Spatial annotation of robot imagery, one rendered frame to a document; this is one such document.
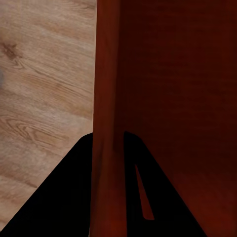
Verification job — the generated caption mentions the storage box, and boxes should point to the storage box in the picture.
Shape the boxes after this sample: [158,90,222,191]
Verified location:
[89,0,237,237]

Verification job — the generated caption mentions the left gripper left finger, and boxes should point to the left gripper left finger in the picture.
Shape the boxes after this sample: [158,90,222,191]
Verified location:
[0,133,93,237]

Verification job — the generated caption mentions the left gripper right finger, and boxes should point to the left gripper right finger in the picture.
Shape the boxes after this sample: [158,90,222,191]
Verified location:
[124,131,207,237]

